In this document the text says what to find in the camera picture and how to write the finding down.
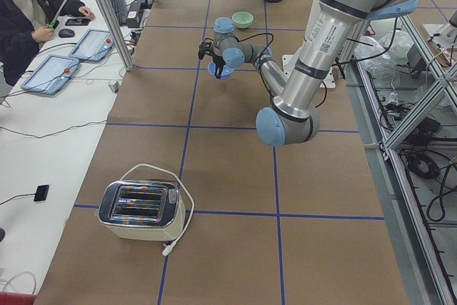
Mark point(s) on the cream silver toaster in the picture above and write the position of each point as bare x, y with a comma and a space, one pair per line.
143, 210

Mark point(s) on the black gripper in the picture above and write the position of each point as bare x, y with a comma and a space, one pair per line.
216, 58

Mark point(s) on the blue teach pendant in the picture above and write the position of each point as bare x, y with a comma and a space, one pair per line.
93, 46
51, 75

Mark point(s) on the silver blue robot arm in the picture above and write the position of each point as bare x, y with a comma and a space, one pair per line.
291, 117

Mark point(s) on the aluminium frame post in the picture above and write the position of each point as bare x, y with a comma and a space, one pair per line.
115, 30

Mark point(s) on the lower blue teach pendant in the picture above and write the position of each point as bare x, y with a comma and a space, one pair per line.
51, 75

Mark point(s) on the green bowl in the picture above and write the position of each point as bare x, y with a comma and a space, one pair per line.
242, 19

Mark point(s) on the black smartphone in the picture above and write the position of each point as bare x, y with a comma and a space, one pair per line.
77, 22

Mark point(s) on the blue bowl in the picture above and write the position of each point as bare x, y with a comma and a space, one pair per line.
225, 74

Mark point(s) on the seated person in black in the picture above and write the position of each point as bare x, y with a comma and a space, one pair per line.
25, 27

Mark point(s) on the upper blue teach pendant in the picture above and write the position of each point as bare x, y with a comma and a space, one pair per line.
93, 46

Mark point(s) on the black computer mouse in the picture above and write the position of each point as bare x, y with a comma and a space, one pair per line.
66, 33

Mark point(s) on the black keyboard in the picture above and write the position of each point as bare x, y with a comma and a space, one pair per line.
120, 10

